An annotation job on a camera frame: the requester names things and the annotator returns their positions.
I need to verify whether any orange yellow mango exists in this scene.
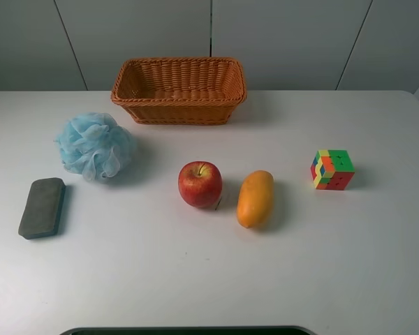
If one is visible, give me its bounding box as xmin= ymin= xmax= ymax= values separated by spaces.
xmin=237 ymin=170 xmax=274 ymax=228

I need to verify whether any red apple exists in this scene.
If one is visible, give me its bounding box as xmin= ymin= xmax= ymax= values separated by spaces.
xmin=178 ymin=161 xmax=223 ymax=208

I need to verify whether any orange wicker basket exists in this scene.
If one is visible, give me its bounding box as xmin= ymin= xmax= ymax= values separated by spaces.
xmin=111 ymin=57 xmax=247 ymax=126

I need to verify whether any light blue bath loofah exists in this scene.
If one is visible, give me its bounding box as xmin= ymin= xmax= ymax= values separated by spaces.
xmin=54 ymin=113 xmax=137 ymax=182

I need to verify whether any multicoloured puzzle cube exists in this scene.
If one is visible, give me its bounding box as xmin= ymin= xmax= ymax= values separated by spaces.
xmin=310 ymin=149 xmax=355 ymax=191

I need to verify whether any dark grey eraser block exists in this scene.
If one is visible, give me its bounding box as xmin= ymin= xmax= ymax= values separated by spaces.
xmin=18 ymin=177 xmax=66 ymax=240

